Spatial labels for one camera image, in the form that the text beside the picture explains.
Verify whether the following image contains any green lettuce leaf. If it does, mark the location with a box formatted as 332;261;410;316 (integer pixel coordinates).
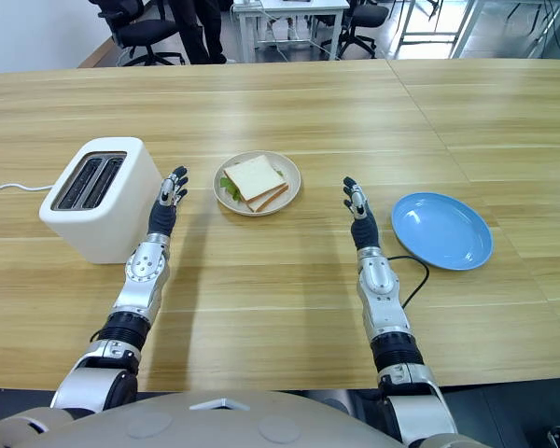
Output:
219;168;286;203

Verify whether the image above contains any person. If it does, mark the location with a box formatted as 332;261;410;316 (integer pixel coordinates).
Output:
167;0;237;65

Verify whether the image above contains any robot body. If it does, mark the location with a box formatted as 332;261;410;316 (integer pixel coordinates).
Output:
50;389;412;448

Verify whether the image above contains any black office chair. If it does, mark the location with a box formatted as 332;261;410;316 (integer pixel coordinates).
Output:
87;0;187;67
319;0;391;61

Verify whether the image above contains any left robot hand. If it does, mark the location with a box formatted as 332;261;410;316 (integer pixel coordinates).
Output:
147;165;189;237

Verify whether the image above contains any beige plate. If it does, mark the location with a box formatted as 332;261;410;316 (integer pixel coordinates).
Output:
213;149;302;217

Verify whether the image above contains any cream toaster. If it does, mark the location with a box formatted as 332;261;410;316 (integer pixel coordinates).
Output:
38;136;163;265

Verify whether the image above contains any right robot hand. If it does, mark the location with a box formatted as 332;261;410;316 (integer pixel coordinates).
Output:
343;175;381;251

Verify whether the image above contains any bread slice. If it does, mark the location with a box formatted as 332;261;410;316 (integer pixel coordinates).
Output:
222;154;286;203
245;182;290;214

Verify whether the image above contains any white cord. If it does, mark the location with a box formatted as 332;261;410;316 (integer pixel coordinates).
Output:
0;183;53;199

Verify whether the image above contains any blue plate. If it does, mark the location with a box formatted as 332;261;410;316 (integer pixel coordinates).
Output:
390;191;495;272

